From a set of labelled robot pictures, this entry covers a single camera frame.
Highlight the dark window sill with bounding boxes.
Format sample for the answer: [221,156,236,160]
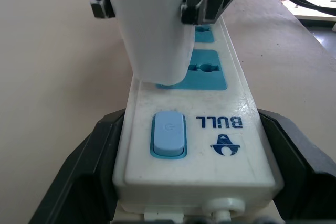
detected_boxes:
[296,14,336,28]

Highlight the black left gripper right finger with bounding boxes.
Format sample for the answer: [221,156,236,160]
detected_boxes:
[258,108,336,224]

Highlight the white power strip blue sockets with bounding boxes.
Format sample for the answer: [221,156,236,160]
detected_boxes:
[112,15,286,224]

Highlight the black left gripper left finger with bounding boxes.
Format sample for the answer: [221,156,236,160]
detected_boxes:
[27,108,127,224]

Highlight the white charger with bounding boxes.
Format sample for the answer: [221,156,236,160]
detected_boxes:
[101,0,196,86]

